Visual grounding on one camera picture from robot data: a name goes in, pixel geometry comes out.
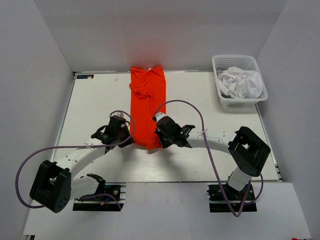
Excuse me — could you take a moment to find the white t shirt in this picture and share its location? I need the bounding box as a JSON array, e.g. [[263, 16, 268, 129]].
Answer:
[[217, 67, 263, 99]]

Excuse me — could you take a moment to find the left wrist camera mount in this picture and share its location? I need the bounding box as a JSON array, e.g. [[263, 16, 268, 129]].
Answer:
[[109, 111, 125, 120]]

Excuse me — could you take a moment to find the white plastic basket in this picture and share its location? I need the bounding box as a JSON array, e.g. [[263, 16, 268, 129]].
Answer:
[[212, 54, 268, 106]]

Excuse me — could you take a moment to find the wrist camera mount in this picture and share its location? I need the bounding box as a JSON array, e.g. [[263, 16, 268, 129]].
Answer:
[[109, 111, 125, 120], [152, 112, 166, 122]]

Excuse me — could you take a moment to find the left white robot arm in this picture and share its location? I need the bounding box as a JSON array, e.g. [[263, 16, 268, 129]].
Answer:
[[29, 115, 134, 213]]

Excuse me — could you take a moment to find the blue label sticker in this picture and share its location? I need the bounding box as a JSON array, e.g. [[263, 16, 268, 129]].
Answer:
[[76, 74, 94, 80]]

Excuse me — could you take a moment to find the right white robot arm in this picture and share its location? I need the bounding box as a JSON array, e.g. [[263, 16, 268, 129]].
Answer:
[[153, 112, 271, 201]]

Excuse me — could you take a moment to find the orange t shirt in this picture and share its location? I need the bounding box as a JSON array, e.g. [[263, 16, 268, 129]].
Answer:
[[129, 65, 167, 150]]

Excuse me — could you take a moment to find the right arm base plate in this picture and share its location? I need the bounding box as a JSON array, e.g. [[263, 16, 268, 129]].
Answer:
[[206, 184, 258, 213]]

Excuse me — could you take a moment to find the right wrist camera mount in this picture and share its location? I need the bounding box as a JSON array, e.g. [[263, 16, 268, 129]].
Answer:
[[152, 112, 166, 122]]

